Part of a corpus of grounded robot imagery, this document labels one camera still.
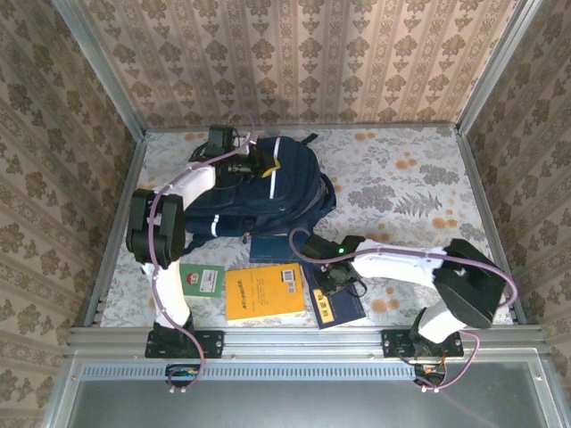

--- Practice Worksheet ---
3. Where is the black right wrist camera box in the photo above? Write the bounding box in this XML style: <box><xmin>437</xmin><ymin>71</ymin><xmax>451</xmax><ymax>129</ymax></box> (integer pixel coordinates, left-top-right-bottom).
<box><xmin>304</xmin><ymin>235</ymin><xmax>341</xmax><ymax>265</ymax></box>

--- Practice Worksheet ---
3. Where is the aluminium back rail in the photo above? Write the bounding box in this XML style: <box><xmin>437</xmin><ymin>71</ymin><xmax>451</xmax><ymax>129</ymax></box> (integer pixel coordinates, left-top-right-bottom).
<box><xmin>145</xmin><ymin>124</ymin><xmax>460</xmax><ymax>132</ymax></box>

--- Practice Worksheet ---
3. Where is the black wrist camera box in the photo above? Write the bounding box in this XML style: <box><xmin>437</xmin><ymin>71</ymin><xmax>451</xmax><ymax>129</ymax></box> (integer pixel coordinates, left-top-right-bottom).
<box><xmin>304</xmin><ymin>235</ymin><xmax>341</xmax><ymax>265</ymax></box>
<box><xmin>207</xmin><ymin>126</ymin><xmax>236</xmax><ymax>152</ymax></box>

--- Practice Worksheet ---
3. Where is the aluminium frame post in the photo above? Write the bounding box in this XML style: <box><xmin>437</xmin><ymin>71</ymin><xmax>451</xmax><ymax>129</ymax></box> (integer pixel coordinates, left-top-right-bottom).
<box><xmin>52</xmin><ymin>0</ymin><xmax>148</xmax><ymax>140</ymax></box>
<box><xmin>455</xmin><ymin>0</ymin><xmax>544</xmax><ymax>137</ymax></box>

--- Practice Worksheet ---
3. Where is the aluminium side rail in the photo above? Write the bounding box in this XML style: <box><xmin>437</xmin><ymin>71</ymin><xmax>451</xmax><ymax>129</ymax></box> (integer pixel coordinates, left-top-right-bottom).
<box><xmin>454</xmin><ymin>127</ymin><xmax>534</xmax><ymax>326</ymax></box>
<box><xmin>82</xmin><ymin>133</ymin><xmax>149</xmax><ymax>329</ymax></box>

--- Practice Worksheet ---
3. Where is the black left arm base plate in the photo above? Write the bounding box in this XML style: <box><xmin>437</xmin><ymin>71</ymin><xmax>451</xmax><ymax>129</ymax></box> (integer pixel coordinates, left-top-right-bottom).
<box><xmin>145</xmin><ymin>329</ymin><xmax>225</xmax><ymax>360</ymax></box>

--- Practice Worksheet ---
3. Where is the grey metal cabinet top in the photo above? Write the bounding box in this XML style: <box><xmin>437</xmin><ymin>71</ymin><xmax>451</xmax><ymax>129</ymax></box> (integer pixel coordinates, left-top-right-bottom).
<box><xmin>42</xmin><ymin>350</ymin><xmax>566</xmax><ymax>428</ymax></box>

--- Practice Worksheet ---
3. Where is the yellow book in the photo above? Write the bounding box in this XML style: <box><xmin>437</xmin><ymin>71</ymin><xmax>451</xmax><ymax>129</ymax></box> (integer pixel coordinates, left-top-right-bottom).
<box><xmin>225</xmin><ymin>262</ymin><xmax>309</xmax><ymax>323</ymax></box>

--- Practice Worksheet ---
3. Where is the navy book with floral print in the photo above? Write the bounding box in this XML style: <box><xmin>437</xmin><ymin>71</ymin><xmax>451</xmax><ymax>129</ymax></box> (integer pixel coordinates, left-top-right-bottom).
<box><xmin>301</xmin><ymin>262</ymin><xmax>368</xmax><ymax>331</ymax></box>

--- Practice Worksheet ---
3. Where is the floral patterned tablecloth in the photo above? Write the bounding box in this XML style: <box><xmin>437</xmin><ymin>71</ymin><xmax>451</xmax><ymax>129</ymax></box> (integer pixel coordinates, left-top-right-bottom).
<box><xmin>100</xmin><ymin>127</ymin><xmax>514</xmax><ymax>329</ymax></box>

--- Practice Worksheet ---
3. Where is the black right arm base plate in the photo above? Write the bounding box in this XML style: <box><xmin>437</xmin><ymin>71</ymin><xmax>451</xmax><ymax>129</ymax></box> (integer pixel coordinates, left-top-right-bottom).
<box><xmin>381</xmin><ymin>328</ymin><xmax>465</xmax><ymax>359</ymax></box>

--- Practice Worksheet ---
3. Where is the small connector board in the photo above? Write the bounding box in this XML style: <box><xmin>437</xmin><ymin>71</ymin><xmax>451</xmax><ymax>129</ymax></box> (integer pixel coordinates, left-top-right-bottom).
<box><xmin>412</xmin><ymin>361</ymin><xmax>448</xmax><ymax>393</ymax></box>
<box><xmin>164</xmin><ymin>363</ymin><xmax>203</xmax><ymax>393</ymax></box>

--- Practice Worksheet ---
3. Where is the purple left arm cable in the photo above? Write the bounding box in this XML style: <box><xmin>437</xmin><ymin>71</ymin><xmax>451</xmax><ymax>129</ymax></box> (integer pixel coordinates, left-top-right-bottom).
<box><xmin>148</xmin><ymin>111</ymin><xmax>259</xmax><ymax>394</ymax></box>

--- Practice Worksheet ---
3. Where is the aluminium front rail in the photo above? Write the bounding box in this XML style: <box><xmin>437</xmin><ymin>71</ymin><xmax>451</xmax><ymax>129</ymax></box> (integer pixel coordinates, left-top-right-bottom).
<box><xmin>66</xmin><ymin>326</ymin><xmax>546</xmax><ymax>360</ymax></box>

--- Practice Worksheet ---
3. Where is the green notebook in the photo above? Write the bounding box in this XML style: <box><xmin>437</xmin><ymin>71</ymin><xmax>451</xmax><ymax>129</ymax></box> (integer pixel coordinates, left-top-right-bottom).
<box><xmin>179</xmin><ymin>262</ymin><xmax>227</xmax><ymax>299</ymax></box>

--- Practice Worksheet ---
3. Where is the navy blue backpack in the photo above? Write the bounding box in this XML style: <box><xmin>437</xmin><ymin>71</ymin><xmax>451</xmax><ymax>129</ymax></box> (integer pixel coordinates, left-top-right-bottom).
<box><xmin>181</xmin><ymin>133</ymin><xmax>338</xmax><ymax>255</ymax></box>

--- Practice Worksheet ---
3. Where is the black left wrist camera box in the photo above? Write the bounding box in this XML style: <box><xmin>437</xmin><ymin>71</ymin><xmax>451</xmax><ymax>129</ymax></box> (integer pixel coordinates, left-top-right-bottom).
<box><xmin>207</xmin><ymin>126</ymin><xmax>236</xmax><ymax>152</ymax></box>

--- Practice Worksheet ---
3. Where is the blue cloth-covered book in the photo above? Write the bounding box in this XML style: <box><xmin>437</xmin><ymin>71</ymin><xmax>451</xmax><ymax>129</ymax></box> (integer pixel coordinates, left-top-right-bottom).
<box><xmin>248</xmin><ymin>234</ymin><xmax>309</xmax><ymax>264</ymax></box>

